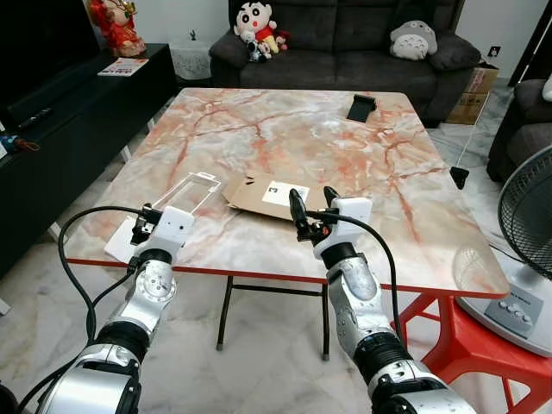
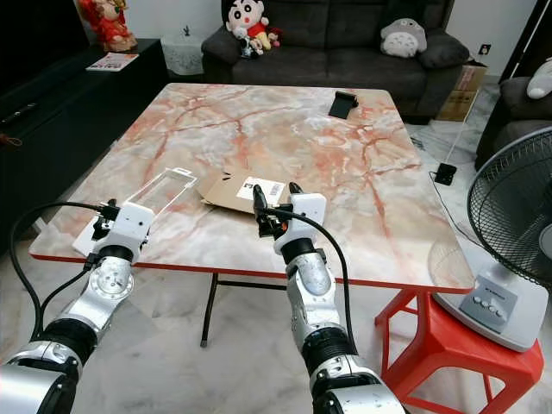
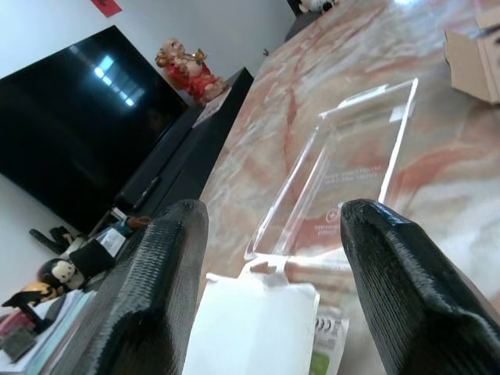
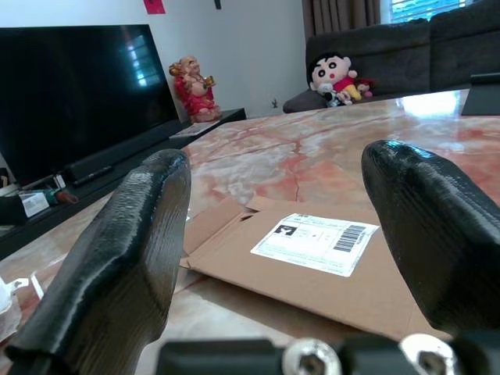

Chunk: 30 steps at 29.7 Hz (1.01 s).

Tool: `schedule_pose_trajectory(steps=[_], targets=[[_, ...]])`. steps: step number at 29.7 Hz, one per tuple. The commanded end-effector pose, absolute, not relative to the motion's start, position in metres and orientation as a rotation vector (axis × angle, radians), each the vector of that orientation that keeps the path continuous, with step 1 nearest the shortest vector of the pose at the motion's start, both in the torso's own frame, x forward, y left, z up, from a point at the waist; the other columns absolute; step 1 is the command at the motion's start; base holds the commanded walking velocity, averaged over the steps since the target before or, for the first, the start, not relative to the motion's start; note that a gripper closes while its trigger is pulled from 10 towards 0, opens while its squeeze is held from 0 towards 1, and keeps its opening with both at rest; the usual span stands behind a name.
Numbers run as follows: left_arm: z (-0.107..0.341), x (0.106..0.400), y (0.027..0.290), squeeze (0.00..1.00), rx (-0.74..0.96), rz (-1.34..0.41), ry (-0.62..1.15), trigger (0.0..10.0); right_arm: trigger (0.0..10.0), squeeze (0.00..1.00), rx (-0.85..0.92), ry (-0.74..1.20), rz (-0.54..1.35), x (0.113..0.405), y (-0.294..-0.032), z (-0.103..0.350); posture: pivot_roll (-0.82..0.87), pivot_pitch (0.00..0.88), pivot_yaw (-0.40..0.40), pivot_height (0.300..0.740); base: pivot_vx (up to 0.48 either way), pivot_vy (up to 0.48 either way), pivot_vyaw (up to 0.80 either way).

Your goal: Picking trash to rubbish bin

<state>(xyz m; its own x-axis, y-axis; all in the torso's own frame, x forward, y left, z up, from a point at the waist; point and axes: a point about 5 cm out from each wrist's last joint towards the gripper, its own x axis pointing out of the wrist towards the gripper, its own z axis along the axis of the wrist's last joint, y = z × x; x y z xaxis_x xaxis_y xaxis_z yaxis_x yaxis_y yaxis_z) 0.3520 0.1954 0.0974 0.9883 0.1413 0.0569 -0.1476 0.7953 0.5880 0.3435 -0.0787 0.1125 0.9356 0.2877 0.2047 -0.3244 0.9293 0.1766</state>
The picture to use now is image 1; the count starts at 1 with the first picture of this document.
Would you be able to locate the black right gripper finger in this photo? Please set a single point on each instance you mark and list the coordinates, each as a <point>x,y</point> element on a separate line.
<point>331,196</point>
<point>297,205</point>

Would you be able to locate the marble top folding table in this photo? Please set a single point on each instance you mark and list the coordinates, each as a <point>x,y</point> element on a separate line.
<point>345,164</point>

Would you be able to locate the brown cardboard mailer envelope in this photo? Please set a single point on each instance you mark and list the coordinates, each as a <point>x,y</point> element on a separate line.
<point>254,197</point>

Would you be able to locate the clear plastic packaging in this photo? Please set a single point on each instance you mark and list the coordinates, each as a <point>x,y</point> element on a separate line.
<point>194,191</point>

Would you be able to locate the small black phone stand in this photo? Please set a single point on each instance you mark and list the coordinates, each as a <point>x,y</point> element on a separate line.
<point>361,108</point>

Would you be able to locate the black low tv cabinet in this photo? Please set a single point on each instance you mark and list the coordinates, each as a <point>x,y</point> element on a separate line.
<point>78,147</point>

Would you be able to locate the black power adapter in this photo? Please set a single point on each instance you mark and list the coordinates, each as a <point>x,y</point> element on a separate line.
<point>460,177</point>

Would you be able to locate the dark grey fabric sofa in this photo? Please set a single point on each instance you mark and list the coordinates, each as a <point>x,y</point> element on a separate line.
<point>345,60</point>

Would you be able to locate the grey standing electric fan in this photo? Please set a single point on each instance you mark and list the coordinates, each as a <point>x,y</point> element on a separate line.
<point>522,302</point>

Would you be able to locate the black remote control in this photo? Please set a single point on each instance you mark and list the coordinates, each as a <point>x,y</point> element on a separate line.
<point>34,119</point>

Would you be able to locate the small red plush toy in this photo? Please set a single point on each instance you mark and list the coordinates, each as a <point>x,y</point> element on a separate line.
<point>281,40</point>

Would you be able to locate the red white booklet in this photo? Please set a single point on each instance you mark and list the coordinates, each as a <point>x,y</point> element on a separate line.
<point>122,66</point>

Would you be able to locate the dark grey armchair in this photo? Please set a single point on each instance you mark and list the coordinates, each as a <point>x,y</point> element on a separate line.
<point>517,129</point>

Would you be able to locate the brown cardboard box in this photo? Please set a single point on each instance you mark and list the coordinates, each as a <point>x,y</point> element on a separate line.
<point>473,95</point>

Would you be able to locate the grey round plush toy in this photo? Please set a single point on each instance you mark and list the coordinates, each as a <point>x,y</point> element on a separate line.
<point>414,41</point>

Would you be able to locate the white pillow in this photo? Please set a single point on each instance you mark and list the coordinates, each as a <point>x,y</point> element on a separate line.
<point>547,89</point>

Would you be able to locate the white lace covered stool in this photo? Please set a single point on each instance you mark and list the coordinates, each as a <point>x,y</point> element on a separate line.
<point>190,62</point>

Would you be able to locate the cartoon boy plush doll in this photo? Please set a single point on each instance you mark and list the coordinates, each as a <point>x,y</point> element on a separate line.
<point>256,24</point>

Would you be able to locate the red plastic stool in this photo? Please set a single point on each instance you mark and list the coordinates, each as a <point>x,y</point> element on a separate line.
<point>466,345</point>

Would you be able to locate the red gold figurine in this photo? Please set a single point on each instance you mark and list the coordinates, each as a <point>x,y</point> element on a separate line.
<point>116,30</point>

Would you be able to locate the black television screen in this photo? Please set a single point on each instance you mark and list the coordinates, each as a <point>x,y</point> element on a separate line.
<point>43,43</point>

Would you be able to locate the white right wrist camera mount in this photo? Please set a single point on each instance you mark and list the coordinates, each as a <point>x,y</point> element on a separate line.
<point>349,220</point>

